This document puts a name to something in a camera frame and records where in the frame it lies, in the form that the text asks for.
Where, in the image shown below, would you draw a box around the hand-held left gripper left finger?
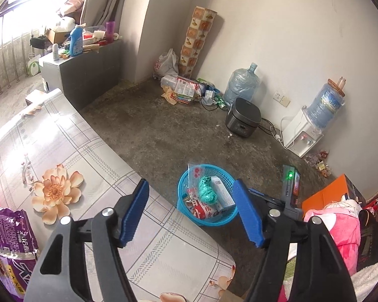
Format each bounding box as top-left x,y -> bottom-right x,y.
23,179 -> 150,302

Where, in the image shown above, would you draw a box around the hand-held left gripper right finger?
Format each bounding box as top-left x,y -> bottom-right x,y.
231,179 -> 358,302

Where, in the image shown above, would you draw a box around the white carton box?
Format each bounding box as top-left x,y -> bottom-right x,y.
210,176 -> 236,212

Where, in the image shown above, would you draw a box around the blue plastic mesh basket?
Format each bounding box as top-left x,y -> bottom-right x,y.
176,164 -> 240,226

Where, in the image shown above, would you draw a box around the green bag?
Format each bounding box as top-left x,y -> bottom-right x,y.
198,175 -> 216,203

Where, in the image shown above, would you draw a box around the red snack packet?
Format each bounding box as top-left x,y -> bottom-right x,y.
182,193 -> 223,220

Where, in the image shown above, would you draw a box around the clear zip bag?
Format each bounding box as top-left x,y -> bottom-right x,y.
187,163 -> 205,192

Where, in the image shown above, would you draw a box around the orange box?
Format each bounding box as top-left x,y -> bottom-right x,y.
302,174 -> 349,210

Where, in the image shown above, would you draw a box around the pile of candy wrappers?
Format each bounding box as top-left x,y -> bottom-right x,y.
304,149 -> 333,177

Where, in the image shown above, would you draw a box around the white water dispenser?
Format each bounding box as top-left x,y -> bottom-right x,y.
282,107 -> 323,158

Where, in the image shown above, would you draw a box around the table with floral tablecloth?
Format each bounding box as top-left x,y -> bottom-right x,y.
0,88 -> 237,302

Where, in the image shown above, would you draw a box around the pink blanket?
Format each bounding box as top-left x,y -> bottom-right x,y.
304,195 -> 363,277

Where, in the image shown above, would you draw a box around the black rice cooker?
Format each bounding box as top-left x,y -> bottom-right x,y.
225,97 -> 263,139

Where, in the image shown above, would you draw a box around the black bag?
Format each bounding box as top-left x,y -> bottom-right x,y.
356,209 -> 378,268

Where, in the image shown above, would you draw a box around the blue dispenser water bottle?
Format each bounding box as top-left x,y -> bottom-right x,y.
305,76 -> 347,129

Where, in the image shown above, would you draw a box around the green drink cans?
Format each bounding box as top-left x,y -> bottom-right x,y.
214,94 -> 229,110

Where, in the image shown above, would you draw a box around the clear plastic bag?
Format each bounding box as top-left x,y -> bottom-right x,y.
203,90 -> 218,106

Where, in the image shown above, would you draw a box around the empty blue water jug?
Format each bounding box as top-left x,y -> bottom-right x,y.
223,63 -> 261,106

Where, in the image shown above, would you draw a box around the white fluffy blanket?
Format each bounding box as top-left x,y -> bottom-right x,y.
350,255 -> 378,302

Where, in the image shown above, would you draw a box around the purple snack bag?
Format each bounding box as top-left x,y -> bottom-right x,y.
0,206 -> 40,302

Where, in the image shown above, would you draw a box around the clear pack with red print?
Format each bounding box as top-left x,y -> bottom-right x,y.
161,75 -> 202,104

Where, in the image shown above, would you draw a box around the grey cabinet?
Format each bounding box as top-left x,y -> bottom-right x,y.
39,38 -> 124,110

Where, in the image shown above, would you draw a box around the white plastic bag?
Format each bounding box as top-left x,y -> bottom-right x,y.
153,49 -> 179,78

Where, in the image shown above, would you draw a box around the brown cardboard box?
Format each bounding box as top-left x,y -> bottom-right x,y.
24,89 -> 55,106

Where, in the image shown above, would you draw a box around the rolled checkered fruit-print mat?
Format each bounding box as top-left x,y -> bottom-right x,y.
178,6 -> 218,78

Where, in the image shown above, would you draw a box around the white paper bag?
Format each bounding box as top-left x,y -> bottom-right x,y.
26,53 -> 43,77

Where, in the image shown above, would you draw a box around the blue detergent bottle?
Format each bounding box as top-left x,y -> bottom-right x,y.
69,25 -> 85,57

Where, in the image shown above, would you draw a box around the metal window railing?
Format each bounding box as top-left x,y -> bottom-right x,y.
0,16 -> 35,101

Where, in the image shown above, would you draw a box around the open cardboard box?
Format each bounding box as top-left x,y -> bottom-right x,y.
46,27 -> 71,45

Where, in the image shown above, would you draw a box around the grey curtain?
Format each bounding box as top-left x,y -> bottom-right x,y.
80,0 -> 128,35

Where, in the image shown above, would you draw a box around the rice cooker power cable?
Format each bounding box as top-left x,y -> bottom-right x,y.
261,118 -> 284,140

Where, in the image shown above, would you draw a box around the white wall socket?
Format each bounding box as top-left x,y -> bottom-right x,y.
273,91 -> 291,107

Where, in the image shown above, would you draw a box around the black cable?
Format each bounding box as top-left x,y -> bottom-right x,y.
194,85 -> 221,112

